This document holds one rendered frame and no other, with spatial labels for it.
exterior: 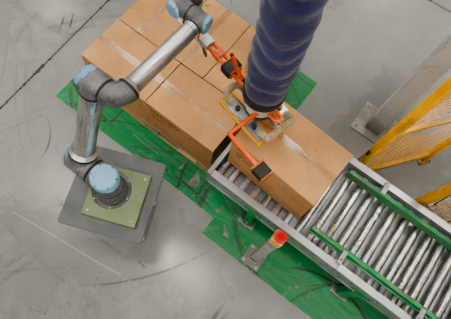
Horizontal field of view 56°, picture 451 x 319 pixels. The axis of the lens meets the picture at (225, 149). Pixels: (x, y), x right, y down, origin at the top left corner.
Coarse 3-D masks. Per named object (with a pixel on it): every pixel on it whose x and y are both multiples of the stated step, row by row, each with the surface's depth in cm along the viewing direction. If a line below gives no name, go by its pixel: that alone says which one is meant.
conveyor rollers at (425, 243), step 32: (256, 192) 280; (352, 192) 287; (320, 224) 276; (352, 224) 278; (384, 224) 280; (384, 256) 272; (416, 256) 274; (448, 256) 277; (384, 288) 265; (416, 288) 267; (448, 288) 270
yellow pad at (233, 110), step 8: (232, 96) 241; (224, 104) 239; (240, 104) 239; (232, 112) 237; (240, 120) 235; (256, 120) 237; (248, 128) 234; (256, 128) 234; (264, 128) 235; (256, 136) 233; (256, 144) 232
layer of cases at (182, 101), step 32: (160, 0) 327; (128, 32) 315; (160, 32) 317; (224, 32) 321; (96, 64) 304; (128, 64) 306; (192, 64) 310; (160, 96) 300; (192, 96) 301; (160, 128) 325; (192, 128) 293; (224, 128) 295
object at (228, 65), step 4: (228, 60) 233; (236, 60) 234; (224, 64) 233; (228, 64) 233; (232, 64) 233; (240, 64) 233; (224, 68) 231; (228, 68) 232; (232, 68) 232; (240, 68) 232; (224, 72) 234; (228, 72) 231; (232, 72) 230; (228, 76) 233
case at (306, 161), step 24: (264, 120) 254; (264, 144) 249; (288, 144) 250; (312, 144) 251; (336, 144) 252; (240, 168) 279; (288, 168) 245; (312, 168) 246; (336, 168) 247; (288, 192) 251; (312, 192) 241
